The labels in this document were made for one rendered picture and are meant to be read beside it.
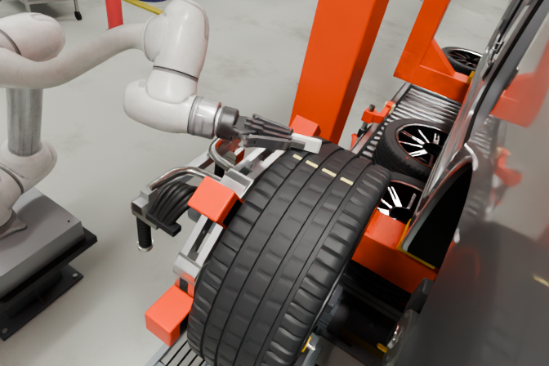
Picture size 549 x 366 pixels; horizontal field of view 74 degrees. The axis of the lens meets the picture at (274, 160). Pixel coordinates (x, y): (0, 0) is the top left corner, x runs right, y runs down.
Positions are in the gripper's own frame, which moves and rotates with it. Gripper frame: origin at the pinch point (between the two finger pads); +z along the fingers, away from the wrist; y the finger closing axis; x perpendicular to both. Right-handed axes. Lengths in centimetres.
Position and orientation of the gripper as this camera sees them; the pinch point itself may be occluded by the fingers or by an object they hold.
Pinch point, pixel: (305, 143)
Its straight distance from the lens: 83.3
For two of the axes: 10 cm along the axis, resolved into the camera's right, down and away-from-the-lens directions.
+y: -0.9, 5.3, -8.4
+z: 9.7, 2.4, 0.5
